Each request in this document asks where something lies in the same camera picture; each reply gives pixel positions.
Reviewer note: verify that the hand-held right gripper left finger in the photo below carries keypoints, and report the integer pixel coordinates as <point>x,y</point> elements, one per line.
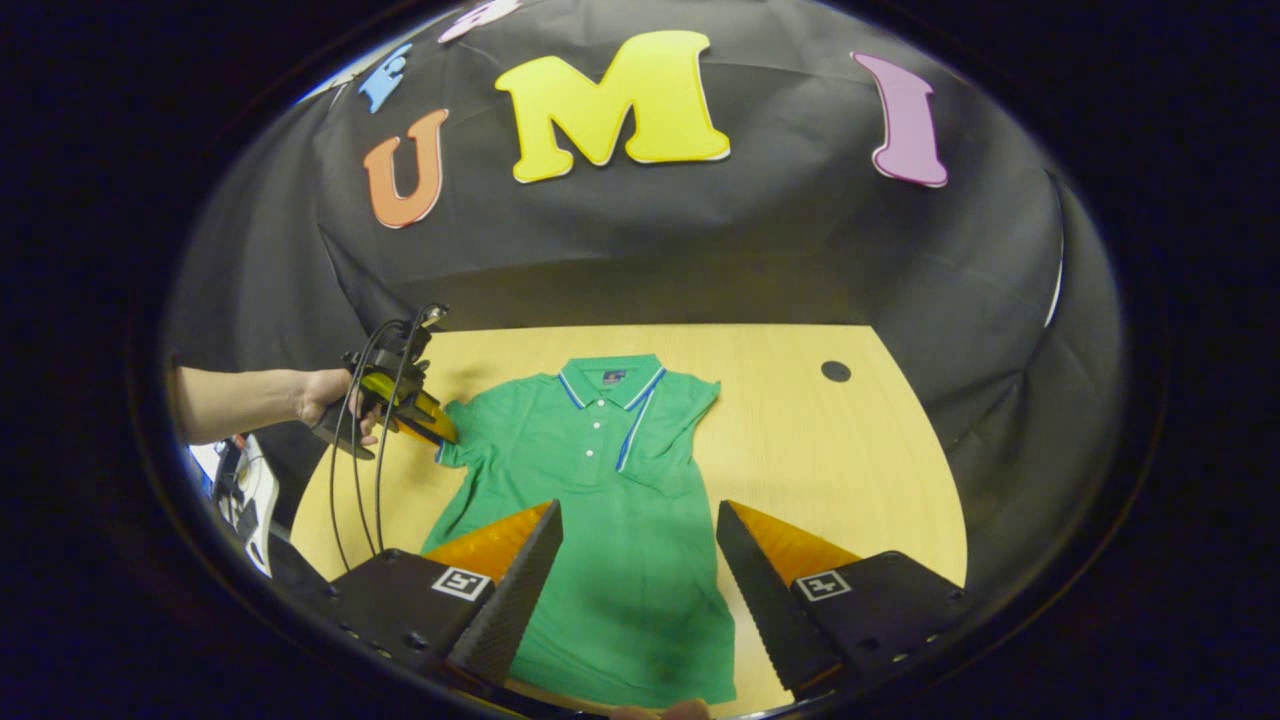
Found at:
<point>515,590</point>

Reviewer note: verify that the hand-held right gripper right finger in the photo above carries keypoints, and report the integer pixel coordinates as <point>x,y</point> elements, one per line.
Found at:
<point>765,600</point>

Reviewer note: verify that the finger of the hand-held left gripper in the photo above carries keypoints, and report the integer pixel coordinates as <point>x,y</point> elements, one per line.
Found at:
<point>435,428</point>
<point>395,390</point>

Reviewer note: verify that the black backdrop cloth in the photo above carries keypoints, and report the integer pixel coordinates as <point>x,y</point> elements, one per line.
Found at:
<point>640,250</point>

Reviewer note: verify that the white side table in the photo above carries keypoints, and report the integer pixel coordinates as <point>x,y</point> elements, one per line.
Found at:
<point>250,500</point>

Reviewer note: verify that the green T-shirt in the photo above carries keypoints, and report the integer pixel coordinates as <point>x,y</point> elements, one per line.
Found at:
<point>600,520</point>

